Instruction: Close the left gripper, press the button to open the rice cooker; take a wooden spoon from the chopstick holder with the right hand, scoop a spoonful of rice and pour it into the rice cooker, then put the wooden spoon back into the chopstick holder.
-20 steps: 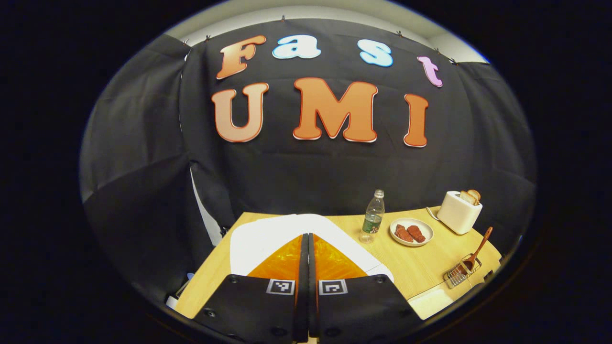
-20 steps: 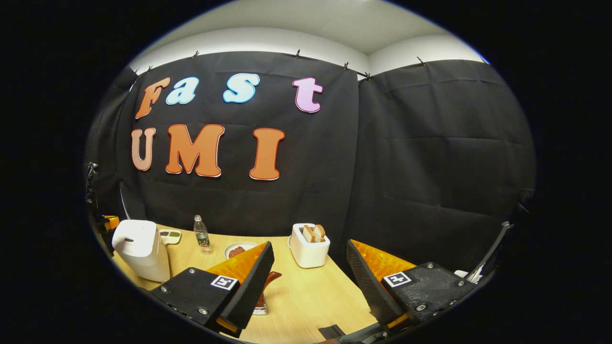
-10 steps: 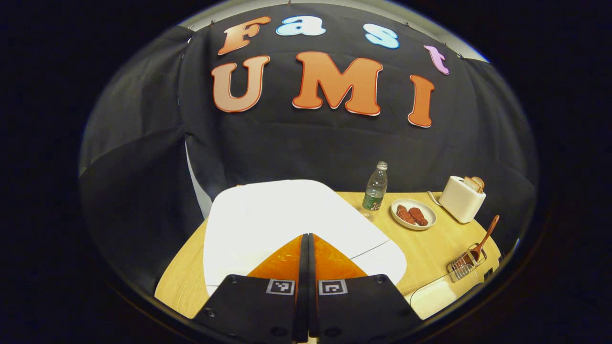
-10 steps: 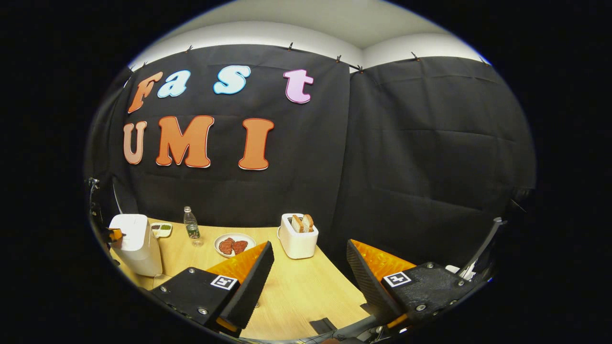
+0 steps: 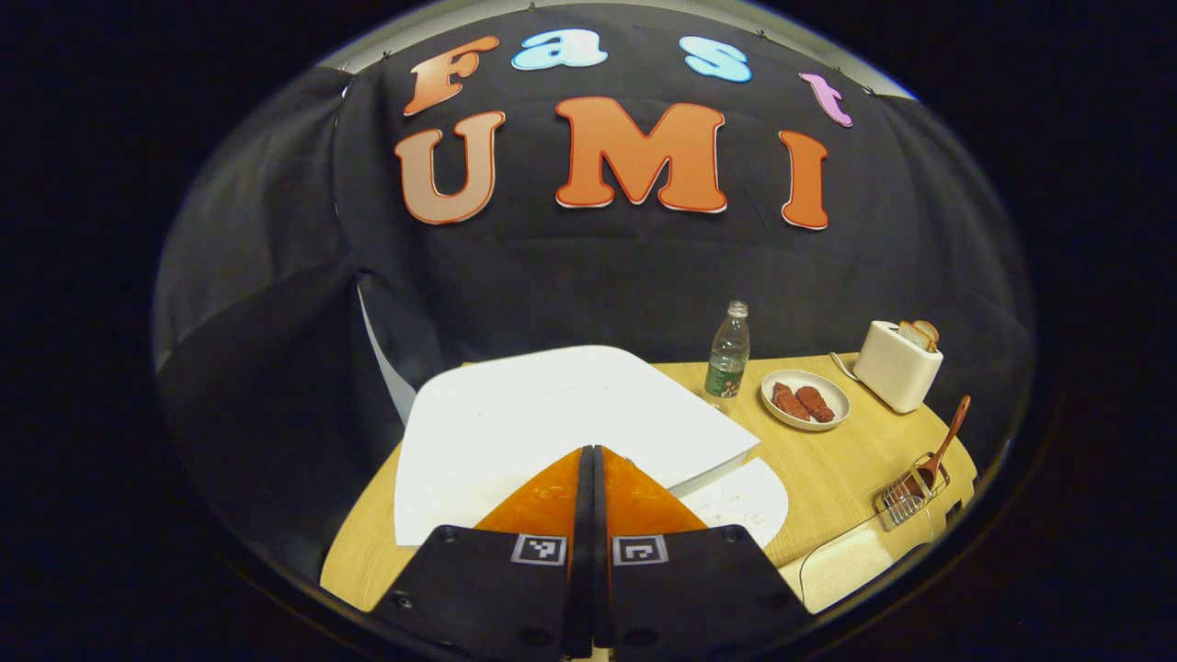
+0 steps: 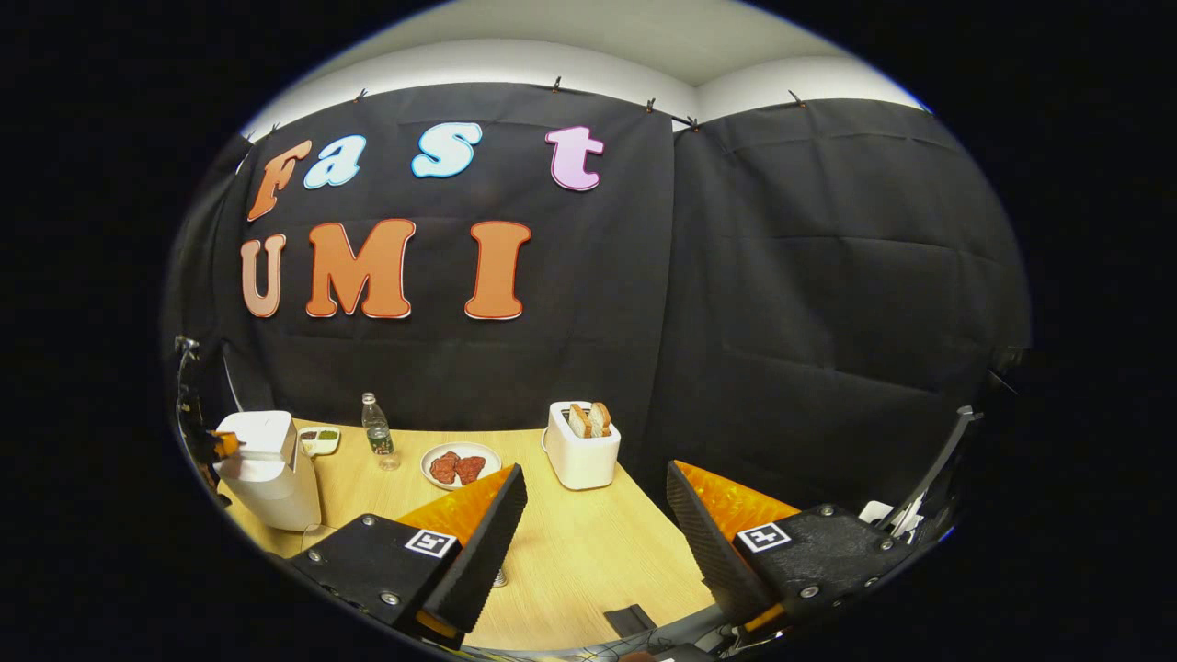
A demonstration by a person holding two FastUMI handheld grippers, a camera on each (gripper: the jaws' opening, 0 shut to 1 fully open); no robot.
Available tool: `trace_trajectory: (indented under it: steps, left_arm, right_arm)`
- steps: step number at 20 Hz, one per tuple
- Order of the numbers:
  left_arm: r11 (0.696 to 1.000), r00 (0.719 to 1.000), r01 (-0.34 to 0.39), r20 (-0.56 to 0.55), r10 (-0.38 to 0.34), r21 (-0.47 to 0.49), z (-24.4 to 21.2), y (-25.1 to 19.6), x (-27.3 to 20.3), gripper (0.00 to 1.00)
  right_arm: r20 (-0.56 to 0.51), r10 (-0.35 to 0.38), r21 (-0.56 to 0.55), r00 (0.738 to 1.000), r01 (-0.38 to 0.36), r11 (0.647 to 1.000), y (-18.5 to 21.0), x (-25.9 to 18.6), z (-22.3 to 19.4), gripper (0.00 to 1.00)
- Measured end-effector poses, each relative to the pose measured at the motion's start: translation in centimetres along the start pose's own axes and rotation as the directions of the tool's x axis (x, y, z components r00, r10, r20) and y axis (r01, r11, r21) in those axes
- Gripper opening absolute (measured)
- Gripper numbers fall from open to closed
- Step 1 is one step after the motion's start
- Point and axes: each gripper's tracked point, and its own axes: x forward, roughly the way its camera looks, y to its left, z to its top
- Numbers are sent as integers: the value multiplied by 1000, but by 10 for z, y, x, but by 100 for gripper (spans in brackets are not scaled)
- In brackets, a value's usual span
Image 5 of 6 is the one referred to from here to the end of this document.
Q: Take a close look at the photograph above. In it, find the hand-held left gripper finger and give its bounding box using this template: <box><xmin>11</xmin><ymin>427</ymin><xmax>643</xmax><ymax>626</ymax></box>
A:
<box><xmin>593</xmin><ymin>446</ymin><xmax>815</xmax><ymax>658</ymax></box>
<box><xmin>372</xmin><ymin>446</ymin><xmax>594</xmax><ymax>658</ymax></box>

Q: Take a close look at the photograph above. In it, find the white rice cooker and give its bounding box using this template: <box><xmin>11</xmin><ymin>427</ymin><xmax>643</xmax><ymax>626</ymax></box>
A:
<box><xmin>394</xmin><ymin>345</ymin><xmax>790</xmax><ymax>564</ymax></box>

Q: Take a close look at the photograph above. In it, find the brown wooden spoon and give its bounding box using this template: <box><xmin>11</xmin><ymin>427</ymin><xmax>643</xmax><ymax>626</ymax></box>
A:
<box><xmin>906</xmin><ymin>395</ymin><xmax>972</xmax><ymax>493</ymax></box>

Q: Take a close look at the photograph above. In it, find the clear water bottle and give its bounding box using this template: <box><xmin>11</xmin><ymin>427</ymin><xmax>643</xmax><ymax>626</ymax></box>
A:
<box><xmin>704</xmin><ymin>301</ymin><xmax>751</xmax><ymax>405</ymax></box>

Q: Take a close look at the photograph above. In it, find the white round plate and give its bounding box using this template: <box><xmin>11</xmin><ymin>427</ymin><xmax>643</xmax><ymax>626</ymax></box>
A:
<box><xmin>761</xmin><ymin>370</ymin><xmax>851</xmax><ymax>431</ymax></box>

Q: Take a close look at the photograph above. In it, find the black backdrop cloth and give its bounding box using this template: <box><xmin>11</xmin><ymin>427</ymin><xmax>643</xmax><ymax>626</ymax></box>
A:
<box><xmin>154</xmin><ymin>5</ymin><xmax>1035</xmax><ymax>571</ymax></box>

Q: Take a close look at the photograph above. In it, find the white toaster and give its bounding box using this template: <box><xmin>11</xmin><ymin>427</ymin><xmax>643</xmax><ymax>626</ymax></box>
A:
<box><xmin>853</xmin><ymin>320</ymin><xmax>944</xmax><ymax>414</ymax></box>

